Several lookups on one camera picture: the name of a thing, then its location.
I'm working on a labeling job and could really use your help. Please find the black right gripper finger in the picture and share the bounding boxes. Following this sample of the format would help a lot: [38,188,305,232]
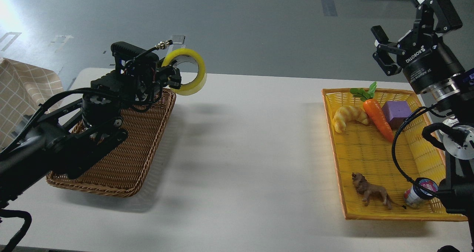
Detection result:
[371,25,406,76]
[410,0,463,41]

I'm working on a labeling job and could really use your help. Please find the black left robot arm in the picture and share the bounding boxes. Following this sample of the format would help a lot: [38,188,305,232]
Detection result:
[0,40,181,252]

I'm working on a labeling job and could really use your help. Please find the orange toy carrot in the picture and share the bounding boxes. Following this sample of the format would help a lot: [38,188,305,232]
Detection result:
[349,81,394,144]

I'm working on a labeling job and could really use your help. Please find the yellow plastic basket tray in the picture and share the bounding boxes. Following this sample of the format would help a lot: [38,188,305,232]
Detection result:
[322,88,467,222]

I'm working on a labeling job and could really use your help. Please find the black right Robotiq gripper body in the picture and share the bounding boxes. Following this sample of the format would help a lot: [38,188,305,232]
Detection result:
[397,31,465,94]

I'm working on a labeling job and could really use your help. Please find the toy croissant bread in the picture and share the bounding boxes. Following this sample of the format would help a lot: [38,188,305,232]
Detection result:
[332,106,370,133]

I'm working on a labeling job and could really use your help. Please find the purple foam cube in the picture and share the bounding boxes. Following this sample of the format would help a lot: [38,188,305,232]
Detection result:
[381,101,412,130]

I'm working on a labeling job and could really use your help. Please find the brown toy lion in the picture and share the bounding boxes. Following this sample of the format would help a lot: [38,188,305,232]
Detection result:
[351,172,407,210]

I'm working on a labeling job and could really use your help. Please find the beige checkered cloth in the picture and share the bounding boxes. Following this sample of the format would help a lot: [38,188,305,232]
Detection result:
[0,58,64,149]

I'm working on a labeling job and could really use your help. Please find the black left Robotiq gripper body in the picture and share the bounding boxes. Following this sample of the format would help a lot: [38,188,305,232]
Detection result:
[147,67,173,98]

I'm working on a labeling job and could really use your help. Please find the brown wicker basket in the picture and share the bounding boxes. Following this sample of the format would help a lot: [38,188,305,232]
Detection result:
[46,89,176,198]

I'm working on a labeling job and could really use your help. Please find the yellow tape roll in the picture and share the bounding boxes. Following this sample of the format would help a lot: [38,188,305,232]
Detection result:
[161,48,207,96]

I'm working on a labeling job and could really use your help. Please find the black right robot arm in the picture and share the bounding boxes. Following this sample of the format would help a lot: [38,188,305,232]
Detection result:
[371,0,473,236]

